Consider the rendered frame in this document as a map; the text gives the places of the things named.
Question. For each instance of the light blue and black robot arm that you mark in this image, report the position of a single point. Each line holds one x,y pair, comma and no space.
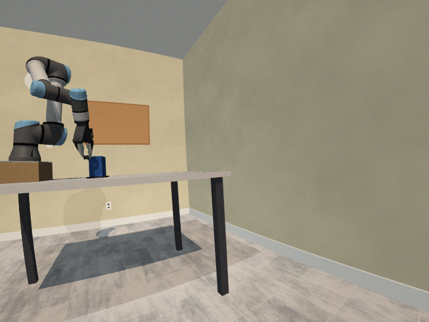
48,80

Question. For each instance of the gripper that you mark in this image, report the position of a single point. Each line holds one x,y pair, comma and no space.
87,139

